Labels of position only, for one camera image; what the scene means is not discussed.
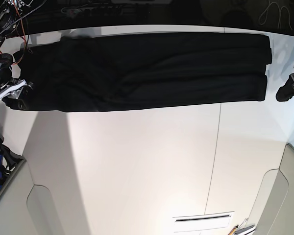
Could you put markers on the grey bin with blue items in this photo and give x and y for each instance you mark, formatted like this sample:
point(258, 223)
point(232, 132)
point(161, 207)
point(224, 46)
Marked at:
point(10, 163)

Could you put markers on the grey flat tool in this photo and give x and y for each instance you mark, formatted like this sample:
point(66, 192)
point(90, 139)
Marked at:
point(246, 231)

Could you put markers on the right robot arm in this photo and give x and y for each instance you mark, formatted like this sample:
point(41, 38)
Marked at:
point(13, 16)

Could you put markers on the yellow handled tool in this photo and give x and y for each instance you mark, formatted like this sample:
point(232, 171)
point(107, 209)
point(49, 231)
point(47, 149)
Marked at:
point(233, 230)

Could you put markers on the black T-shirt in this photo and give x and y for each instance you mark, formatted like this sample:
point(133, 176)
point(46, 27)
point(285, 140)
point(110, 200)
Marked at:
point(144, 71)

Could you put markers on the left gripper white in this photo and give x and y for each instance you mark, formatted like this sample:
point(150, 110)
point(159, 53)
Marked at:
point(286, 92)

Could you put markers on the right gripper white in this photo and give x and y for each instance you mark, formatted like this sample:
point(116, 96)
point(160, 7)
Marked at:
point(14, 88)

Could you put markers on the grey right side panel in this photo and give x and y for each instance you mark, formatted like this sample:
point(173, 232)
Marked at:
point(273, 210)

